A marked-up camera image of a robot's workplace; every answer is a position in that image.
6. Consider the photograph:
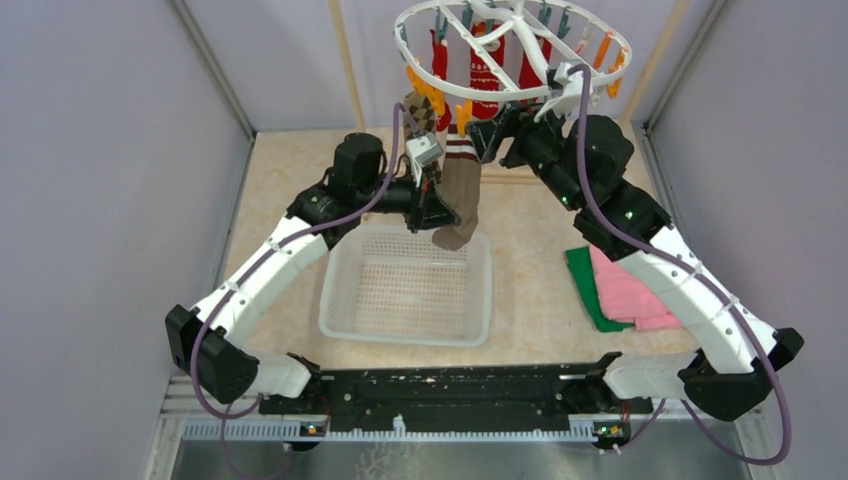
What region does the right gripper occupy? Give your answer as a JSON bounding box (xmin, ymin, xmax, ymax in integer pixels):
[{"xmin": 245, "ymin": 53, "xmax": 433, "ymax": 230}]
[{"xmin": 465, "ymin": 97, "xmax": 585, "ymax": 213}]

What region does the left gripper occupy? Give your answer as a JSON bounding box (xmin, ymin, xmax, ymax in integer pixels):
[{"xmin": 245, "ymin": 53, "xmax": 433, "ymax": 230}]
[{"xmin": 357, "ymin": 160, "xmax": 461, "ymax": 233}]

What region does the plain brown sock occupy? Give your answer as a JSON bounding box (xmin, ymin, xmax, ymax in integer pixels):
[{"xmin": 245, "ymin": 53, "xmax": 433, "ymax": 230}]
[{"xmin": 432, "ymin": 130, "xmax": 482, "ymax": 251}]

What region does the brown argyle sock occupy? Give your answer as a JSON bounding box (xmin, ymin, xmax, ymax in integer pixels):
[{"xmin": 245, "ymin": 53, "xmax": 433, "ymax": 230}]
[{"xmin": 403, "ymin": 90, "xmax": 442, "ymax": 183}]

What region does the white plastic basket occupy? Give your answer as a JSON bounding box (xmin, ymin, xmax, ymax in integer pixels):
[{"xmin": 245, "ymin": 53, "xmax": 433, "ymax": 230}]
[{"xmin": 318, "ymin": 225, "xmax": 493, "ymax": 348}]

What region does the white round clip hanger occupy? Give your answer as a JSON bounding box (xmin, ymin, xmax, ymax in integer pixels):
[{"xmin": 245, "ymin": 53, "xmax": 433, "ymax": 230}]
[{"xmin": 392, "ymin": 1, "xmax": 634, "ymax": 103}]

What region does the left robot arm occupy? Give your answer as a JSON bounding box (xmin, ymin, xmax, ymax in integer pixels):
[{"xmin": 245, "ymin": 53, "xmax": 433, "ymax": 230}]
[{"xmin": 164, "ymin": 133, "xmax": 459, "ymax": 414}]

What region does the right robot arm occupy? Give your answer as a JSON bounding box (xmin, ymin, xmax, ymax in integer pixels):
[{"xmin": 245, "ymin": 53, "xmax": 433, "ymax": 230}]
[{"xmin": 460, "ymin": 102, "xmax": 804, "ymax": 421}]

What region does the red patterned sock middle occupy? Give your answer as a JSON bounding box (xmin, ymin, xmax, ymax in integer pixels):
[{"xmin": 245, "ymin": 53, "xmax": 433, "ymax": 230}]
[{"xmin": 470, "ymin": 21, "xmax": 505, "ymax": 120}]

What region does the red patterned sock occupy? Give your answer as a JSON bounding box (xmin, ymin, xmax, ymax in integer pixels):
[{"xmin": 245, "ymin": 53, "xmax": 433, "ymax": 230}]
[
  {"xmin": 518, "ymin": 36, "xmax": 551, "ymax": 89},
  {"xmin": 430, "ymin": 29, "xmax": 453, "ymax": 132},
  {"xmin": 470, "ymin": 21, "xmax": 505, "ymax": 120}
]

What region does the red patterned sock right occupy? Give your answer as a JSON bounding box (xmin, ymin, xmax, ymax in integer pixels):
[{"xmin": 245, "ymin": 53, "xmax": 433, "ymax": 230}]
[{"xmin": 518, "ymin": 36, "xmax": 551, "ymax": 89}]

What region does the red patterned sock left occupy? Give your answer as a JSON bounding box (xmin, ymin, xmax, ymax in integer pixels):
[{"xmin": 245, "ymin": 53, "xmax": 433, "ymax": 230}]
[{"xmin": 430, "ymin": 29, "xmax": 453, "ymax": 132}]

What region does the green folded cloth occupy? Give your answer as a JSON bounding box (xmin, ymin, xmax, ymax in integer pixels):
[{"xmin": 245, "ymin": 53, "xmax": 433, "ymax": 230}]
[{"xmin": 563, "ymin": 246, "xmax": 634, "ymax": 333}]

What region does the pink folded cloth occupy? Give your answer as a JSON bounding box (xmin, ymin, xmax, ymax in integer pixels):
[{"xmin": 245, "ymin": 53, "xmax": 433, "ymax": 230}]
[{"xmin": 589, "ymin": 246, "xmax": 683, "ymax": 331}]

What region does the wooden drying rack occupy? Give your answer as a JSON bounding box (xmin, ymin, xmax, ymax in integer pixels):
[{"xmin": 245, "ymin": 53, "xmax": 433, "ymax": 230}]
[{"xmin": 327, "ymin": 0, "xmax": 694, "ymax": 187}]

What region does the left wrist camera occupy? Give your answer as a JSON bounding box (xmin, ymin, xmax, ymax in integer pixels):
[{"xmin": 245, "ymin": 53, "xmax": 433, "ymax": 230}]
[{"xmin": 405, "ymin": 132, "xmax": 444, "ymax": 169}]

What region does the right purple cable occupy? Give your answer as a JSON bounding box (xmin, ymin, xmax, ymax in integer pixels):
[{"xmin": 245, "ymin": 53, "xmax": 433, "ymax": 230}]
[{"xmin": 566, "ymin": 62, "xmax": 792, "ymax": 467}]

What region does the purple cable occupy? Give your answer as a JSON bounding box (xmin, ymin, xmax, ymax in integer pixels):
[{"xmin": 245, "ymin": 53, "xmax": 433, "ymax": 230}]
[
  {"xmin": 188, "ymin": 101, "xmax": 425, "ymax": 480},
  {"xmin": 566, "ymin": 62, "xmax": 792, "ymax": 467}
]

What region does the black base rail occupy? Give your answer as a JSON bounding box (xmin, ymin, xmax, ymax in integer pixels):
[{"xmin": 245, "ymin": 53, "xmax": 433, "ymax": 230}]
[{"xmin": 259, "ymin": 353, "xmax": 654, "ymax": 434}]

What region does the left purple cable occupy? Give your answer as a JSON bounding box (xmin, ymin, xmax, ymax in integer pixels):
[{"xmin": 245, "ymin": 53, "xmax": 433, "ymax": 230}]
[{"xmin": 188, "ymin": 101, "xmax": 425, "ymax": 480}]

